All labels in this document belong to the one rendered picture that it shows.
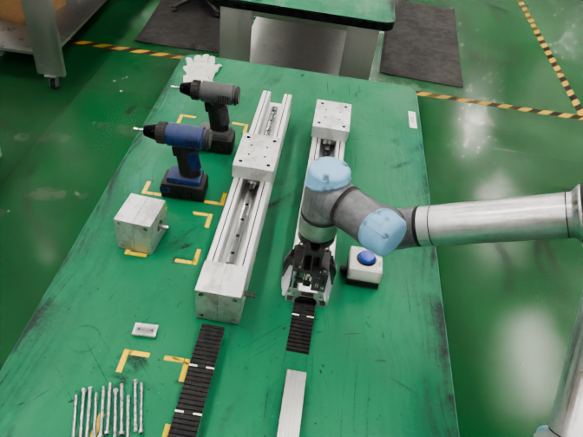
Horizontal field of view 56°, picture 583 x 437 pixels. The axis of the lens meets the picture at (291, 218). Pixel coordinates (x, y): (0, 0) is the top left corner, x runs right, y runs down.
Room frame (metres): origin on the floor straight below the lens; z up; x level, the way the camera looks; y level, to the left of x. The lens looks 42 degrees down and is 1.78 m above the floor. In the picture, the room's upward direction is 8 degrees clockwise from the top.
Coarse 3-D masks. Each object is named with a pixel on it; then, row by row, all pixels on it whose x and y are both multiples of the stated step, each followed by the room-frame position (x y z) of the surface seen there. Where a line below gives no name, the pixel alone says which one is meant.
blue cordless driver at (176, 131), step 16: (144, 128) 1.15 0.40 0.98; (160, 128) 1.14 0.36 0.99; (176, 128) 1.14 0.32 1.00; (192, 128) 1.15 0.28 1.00; (208, 128) 1.16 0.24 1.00; (176, 144) 1.13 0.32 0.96; (192, 144) 1.13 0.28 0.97; (208, 144) 1.13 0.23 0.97; (192, 160) 1.14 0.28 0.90; (176, 176) 1.14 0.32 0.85; (192, 176) 1.14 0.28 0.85; (176, 192) 1.12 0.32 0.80; (192, 192) 1.12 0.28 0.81
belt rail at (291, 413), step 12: (288, 372) 0.62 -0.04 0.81; (300, 372) 0.62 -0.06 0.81; (288, 384) 0.59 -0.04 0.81; (300, 384) 0.59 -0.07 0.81; (288, 396) 0.56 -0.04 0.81; (300, 396) 0.57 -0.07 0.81; (288, 408) 0.54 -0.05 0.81; (300, 408) 0.54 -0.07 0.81; (288, 420) 0.51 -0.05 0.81; (300, 420) 0.52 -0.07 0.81; (288, 432) 0.49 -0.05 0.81
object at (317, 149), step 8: (312, 144) 1.36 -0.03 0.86; (320, 144) 1.37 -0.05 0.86; (328, 144) 1.41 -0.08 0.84; (336, 144) 1.38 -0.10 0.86; (344, 144) 1.38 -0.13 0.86; (312, 152) 1.32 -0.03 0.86; (320, 152) 1.38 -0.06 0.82; (328, 152) 1.37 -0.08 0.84; (336, 152) 1.33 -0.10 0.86; (312, 160) 1.27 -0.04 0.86; (296, 232) 0.97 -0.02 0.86; (296, 240) 0.94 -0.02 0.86; (296, 288) 0.82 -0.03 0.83; (304, 288) 0.83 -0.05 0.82; (320, 288) 0.83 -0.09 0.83; (288, 296) 0.83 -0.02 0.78; (296, 296) 0.82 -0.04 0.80; (304, 296) 0.82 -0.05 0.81; (312, 296) 0.82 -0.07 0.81; (320, 296) 0.82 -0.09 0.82; (320, 304) 0.82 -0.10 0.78
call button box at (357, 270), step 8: (352, 248) 0.97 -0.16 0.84; (360, 248) 0.97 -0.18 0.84; (352, 256) 0.94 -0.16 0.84; (376, 256) 0.95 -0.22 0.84; (352, 264) 0.91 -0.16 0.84; (360, 264) 0.92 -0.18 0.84; (368, 264) 0.92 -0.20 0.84; (376, 264) 0.92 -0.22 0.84; (344, 272) 0.93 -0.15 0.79; (352, 272) 0.90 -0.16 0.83; (360, 272) 0.90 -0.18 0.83; (368, 272) 0.90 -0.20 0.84; (376, 272) 0.90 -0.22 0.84; (352, 280) 0.90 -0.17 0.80; (360, 280) 0.90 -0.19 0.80; (368, 280) 0.90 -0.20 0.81; (376, 280) 0.90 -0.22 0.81; (376, 288) 0.90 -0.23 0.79
